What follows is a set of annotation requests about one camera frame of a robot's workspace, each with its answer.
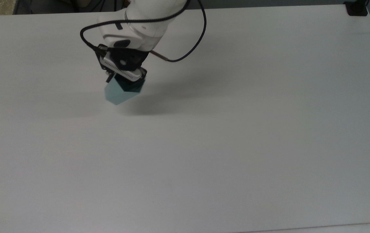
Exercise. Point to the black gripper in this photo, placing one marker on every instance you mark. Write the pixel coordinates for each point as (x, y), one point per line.
(132, 58)

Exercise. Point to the light teal faceted cup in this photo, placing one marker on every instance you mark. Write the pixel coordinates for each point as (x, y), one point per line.
(116, 93)

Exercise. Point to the black table clamp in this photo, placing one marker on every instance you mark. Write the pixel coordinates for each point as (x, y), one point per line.
(356, 8)

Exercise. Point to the white finned camera box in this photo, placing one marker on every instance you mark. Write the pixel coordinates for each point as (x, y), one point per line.
(120, 70)

